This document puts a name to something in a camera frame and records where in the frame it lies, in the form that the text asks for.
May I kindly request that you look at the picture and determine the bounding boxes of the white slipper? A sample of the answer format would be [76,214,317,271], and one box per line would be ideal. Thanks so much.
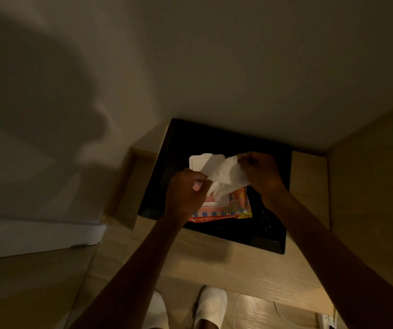
[142,290,169,329]
[193,286,228,329]

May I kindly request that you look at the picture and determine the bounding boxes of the person's left hand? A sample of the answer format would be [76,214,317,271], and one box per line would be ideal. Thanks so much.
[164,168,213,224]

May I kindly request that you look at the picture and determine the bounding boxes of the black induction cooktop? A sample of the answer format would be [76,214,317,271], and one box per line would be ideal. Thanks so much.
[138,118,293,255]

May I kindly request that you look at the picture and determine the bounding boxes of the white power plug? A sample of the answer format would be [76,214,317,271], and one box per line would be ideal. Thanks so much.
[317,313,336,329]

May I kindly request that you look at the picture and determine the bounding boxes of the person's right forearm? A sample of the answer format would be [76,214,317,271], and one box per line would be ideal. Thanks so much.
[260,186,393,329]

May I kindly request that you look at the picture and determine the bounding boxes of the colourful wet wipes packet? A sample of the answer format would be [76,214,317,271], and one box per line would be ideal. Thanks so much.
[188,153,253,223]

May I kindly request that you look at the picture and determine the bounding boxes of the person's right hand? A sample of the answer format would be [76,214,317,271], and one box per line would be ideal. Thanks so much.
[237,151,287,200]

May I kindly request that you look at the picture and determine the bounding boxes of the person's left forearm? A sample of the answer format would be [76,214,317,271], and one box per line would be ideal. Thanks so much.
[70,212,192,329]

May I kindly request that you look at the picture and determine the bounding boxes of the wooden cabinet panel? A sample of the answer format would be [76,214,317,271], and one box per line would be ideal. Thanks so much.
[326,96,393,303]

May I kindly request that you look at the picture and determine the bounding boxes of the white wet wipe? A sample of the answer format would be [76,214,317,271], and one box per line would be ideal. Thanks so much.
[200,155,250,202]

